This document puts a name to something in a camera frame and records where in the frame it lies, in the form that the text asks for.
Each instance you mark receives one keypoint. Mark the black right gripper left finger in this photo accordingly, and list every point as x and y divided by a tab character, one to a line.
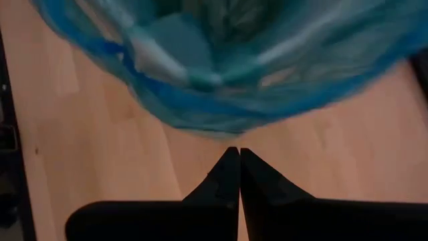
200	217

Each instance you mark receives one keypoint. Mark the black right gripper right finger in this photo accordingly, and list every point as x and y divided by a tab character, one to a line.
301	217

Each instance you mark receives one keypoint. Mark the teal green trash bag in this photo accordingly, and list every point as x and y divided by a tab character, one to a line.
227	67

